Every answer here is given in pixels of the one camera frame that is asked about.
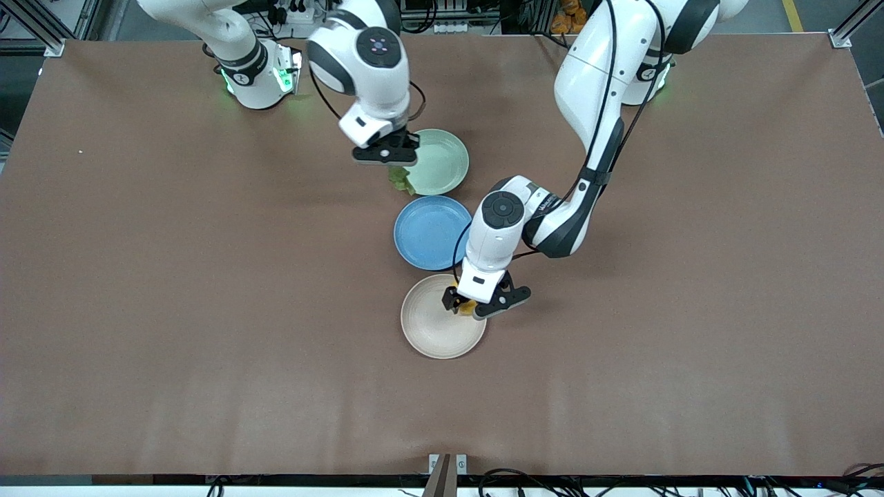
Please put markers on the yellow lemon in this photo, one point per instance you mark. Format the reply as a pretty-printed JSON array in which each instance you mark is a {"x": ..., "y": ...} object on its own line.
[{"x": 467, "y": 308}]

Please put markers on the green lettuce leaf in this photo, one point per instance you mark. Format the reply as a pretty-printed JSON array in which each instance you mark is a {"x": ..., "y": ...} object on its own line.
[{"x": 402, "y": 181}]

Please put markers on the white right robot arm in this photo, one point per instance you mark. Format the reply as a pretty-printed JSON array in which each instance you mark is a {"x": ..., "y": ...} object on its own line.
[{"x": 373, "y": 62}]

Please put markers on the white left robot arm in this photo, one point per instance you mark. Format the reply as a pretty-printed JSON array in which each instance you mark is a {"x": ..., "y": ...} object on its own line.
[{"x": 594, "y": 83}]

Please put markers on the arm base box green LEDs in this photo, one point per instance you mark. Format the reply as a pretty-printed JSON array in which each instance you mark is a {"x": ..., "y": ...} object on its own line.
[{"x": 288, "y": 69}]

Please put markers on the light green plate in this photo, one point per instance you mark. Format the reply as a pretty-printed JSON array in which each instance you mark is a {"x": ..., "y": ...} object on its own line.
[{"x": 442, "y": 166}]

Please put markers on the beige plate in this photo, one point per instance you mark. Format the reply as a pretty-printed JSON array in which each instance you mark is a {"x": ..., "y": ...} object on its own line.
[{"x": 435, "y": 331}]

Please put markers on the blue plate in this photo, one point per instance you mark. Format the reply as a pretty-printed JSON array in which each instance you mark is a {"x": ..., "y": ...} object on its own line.
[{"x": 428, "y": 235}]

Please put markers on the white power strip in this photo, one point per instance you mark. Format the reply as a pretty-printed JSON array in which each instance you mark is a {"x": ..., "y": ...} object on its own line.
[{"x": 300, "y": 14}]

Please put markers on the bag of oranges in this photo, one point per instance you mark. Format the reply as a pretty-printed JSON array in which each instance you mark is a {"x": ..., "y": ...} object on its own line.
[{"x": 568, "y": 17}]

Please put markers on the brown table cover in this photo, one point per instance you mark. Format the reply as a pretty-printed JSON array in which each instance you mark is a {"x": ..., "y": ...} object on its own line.
[{"x": 207, "y": 379}]

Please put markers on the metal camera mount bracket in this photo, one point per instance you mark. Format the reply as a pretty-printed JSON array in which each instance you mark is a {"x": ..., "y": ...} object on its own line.
[{"x": 447, "y": 476}]

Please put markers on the aluminium frame corner bracket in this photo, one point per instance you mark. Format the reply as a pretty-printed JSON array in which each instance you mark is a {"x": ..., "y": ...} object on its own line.
[
  {"x": 839, "y": 38},
  {"x": 54, "y": 47}
]

